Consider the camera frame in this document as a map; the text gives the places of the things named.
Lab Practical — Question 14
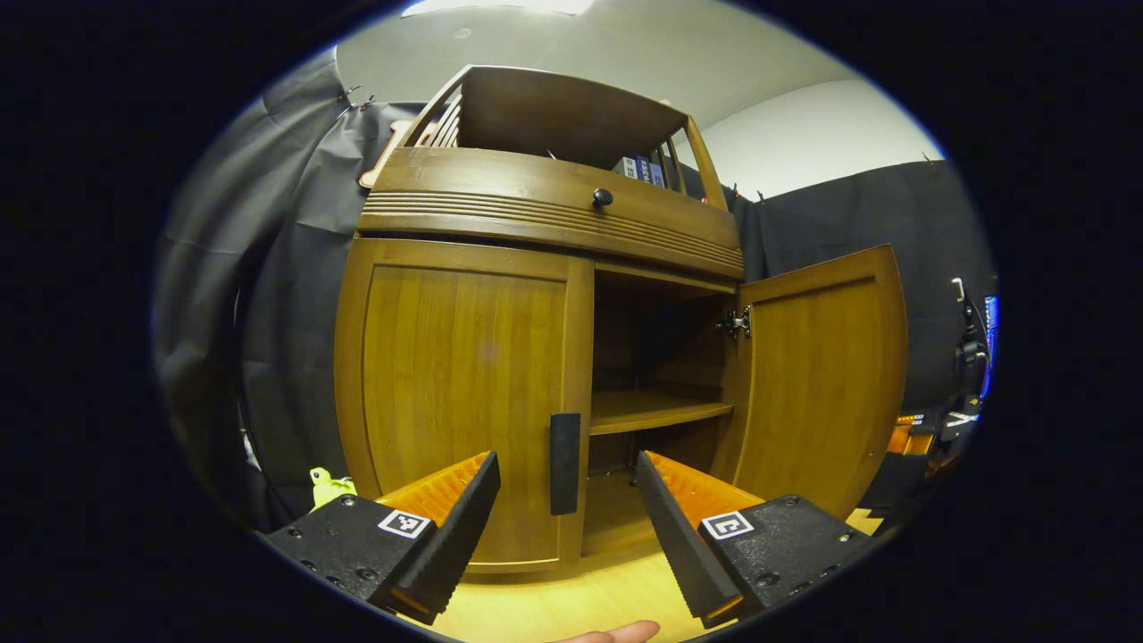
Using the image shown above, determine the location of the dark equipment stand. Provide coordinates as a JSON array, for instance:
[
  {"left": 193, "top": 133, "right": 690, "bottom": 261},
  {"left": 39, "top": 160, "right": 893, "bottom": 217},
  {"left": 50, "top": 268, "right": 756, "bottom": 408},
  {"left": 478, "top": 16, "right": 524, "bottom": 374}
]
[{"left": 949, "top": 277, "right": 990, "bottom": 421}]

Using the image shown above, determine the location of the wooden shoe cabinet door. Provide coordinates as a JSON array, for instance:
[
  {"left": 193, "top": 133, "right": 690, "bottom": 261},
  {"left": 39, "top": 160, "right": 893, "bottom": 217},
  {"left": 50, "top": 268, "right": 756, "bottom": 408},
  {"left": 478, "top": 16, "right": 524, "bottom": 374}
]
[
  {"left": 333, "top": 235, "right": 597, "bottom": 575},
  {"left": 714, "top": 243, "right": 910, "bottom": 522}
]

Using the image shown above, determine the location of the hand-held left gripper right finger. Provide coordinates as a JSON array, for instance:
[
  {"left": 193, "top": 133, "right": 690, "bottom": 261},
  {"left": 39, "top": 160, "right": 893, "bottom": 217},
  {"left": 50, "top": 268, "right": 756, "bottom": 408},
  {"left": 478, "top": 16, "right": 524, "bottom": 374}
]
[{"left": 636, "top": 451, "right": 880, "bottom": 629}]

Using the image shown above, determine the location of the wooden double-door shoe cabinet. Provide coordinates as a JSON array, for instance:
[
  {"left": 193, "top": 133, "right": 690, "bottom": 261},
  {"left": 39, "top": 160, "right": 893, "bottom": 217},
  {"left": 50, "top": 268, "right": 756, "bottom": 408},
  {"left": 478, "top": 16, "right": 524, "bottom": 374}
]
[{"left": 333, "top": 64, "right": 910, "bottom": 577}]

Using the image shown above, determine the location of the wooden inner shelf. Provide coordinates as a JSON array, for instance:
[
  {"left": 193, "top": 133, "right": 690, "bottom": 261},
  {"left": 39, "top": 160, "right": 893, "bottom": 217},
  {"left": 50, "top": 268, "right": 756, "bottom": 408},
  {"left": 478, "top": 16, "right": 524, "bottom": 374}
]
[{"left": 589, "top": 389, "right": 736, "bottom": 437}]

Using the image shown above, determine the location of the green frog plush toy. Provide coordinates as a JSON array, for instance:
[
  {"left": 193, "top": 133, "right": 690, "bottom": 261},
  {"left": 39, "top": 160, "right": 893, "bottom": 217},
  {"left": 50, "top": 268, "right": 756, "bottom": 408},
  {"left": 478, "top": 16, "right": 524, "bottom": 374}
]
[{"left": 309, "top": 467, "right": 358, "bottom": 512}]

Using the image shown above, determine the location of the wooden drawer front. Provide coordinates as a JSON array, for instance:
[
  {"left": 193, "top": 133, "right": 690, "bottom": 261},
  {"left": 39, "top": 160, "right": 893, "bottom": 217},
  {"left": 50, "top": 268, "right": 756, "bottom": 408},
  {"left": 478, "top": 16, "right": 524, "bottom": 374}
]
[{"left": 357, "top": 146, "right": 747, "bottom": 282}]

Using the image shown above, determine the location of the ceiling light panel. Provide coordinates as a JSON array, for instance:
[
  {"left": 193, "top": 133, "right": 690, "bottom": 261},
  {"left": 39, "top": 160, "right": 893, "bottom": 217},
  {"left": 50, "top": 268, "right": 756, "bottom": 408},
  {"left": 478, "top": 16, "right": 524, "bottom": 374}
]
[{"left": 400, "top": 0, "right": 595, "bottom": 19}]

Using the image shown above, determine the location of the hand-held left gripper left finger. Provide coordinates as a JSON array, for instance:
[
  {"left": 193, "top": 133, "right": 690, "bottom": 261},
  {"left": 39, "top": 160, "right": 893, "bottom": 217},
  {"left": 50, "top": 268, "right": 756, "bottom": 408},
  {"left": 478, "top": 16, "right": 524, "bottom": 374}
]
[{"left": 263, "top": 451, "right": 502, "bottom": 626}]

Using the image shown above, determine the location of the black door handle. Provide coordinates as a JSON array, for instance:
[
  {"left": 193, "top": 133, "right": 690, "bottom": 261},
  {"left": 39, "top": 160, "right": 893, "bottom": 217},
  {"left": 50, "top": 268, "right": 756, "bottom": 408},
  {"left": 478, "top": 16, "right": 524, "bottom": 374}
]
[{"left": 548, "top": 412, "right": 582, "bottom": 517}]

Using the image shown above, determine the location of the black backdrop cloth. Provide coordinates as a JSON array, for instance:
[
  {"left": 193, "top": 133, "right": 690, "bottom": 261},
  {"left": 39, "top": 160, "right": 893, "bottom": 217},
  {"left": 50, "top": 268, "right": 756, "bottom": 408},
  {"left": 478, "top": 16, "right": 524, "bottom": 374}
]
[{"left": 152, "top": 49, "right": 998, "bottom": 537}]

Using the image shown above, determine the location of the blue lit strip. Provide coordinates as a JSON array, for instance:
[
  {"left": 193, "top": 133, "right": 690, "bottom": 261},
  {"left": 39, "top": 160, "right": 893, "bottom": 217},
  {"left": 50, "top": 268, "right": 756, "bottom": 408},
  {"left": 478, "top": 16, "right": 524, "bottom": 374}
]
[{"left": 982, "top": 295, "right": 999, "bottom": 398}]

